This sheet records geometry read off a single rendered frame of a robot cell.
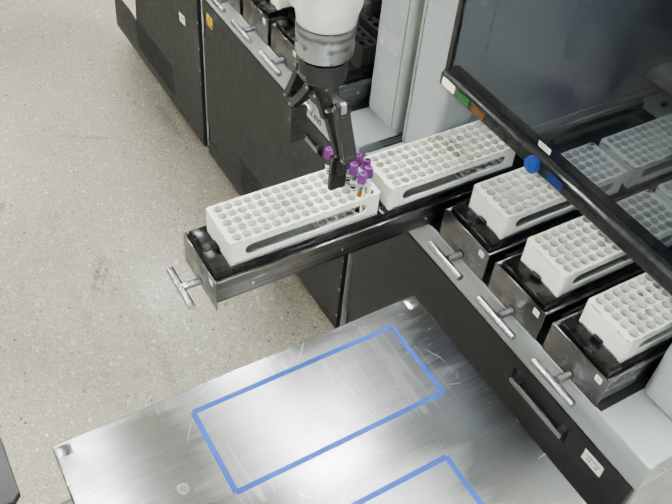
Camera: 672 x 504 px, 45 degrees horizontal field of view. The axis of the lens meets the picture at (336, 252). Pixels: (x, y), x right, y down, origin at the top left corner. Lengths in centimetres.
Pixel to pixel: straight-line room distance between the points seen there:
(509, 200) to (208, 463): 71
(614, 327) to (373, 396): 40
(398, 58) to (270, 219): 49
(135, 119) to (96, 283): 79
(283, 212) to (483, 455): 53
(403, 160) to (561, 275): 37
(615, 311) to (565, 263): 12
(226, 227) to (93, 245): 126
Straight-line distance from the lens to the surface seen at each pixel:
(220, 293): 138
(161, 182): 277
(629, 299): 139
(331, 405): 120
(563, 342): 139
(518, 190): 153
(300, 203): 141
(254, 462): 115
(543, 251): 142
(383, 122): 183
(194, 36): 254
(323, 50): 120
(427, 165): 153
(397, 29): 169
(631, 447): 139
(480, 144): 160
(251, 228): 137
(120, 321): 238
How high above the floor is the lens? 182
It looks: 46 degrees down
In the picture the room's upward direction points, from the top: 6 degrees clockwise
